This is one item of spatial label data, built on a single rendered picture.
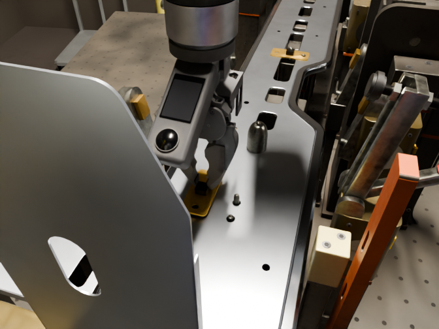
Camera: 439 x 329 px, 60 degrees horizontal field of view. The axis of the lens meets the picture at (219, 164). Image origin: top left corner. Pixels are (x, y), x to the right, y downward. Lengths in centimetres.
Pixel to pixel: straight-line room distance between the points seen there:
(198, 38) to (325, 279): 29
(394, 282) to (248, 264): 46
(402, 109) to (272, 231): 22
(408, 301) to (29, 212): 77
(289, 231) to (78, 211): 37
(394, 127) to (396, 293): 52
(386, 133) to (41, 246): 32
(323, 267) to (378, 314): 40
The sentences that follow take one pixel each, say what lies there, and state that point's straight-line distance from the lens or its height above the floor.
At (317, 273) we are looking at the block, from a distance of 45.
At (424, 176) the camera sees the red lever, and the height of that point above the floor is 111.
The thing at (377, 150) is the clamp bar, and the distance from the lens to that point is 42.
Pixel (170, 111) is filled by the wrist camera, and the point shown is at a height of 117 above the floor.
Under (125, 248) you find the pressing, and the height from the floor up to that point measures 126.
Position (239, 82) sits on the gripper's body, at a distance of 47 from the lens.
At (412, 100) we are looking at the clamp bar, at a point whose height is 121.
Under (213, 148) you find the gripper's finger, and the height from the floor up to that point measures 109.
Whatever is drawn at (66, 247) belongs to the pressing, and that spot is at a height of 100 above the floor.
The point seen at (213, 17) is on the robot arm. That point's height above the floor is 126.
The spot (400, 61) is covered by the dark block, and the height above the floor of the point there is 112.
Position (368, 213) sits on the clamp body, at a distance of 48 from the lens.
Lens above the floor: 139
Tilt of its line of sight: 42 degrees down
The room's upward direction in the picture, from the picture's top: straight up
